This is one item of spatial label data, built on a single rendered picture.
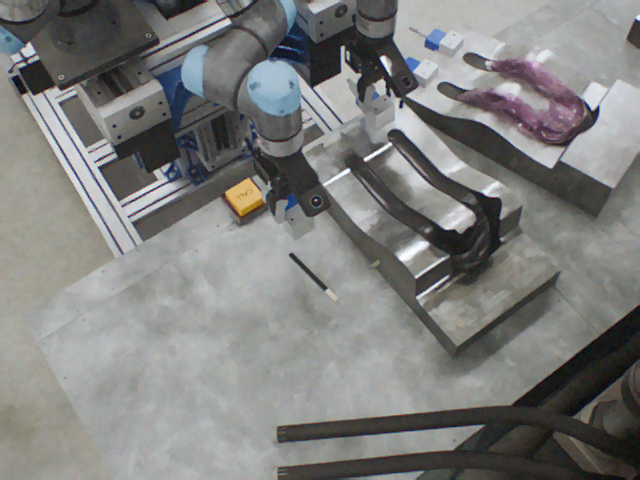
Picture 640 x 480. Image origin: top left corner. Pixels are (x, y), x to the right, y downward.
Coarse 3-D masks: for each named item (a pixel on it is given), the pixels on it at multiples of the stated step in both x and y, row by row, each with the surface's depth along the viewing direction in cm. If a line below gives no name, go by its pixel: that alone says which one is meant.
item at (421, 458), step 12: (396, 456) 123; (408, 456) 122; (420, 456) 122; (276, 468) 126; (288, 468) 125; (300, 468) 125; (312, 468) 124; (324, 468) 124; (336, 468) 124; (348, 468) 123; (360, 468) 123; (372, 468) 122; (384, 468) 122; (396, 468) 122; (408, 468) 122; (420, 468) 121; (432, 468) 121
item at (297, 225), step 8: (264, 184) 142; (288, 200) 138; (288, 208) 137; (296, 208) 136; (288, 216) 135; (296, 216) 135; (304, 216) 135; (288, 224) 135; (296, 224) 134; (304, 224) 136; (312, 224) 138; (288, 232) 138; (296, 232) 136; (304, 232) 138
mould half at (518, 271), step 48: (384, 144) 151; (432, 144) 151; (336, 192) 146; (432, 192) 144; (384, 240) 137; (528, 240) 142; (432, 288) 137; (480, 288) 138; (528, 288) 137; (480, 336) 138
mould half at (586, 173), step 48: (480, 48) 168; (528, 48) 163; (432, 96) 161; (528, 96) 155; (624, 96) 153; (480, 144) 158; (528, 144) 151; (576, 144) 147; (624, 144) 147; (576, 192) 149
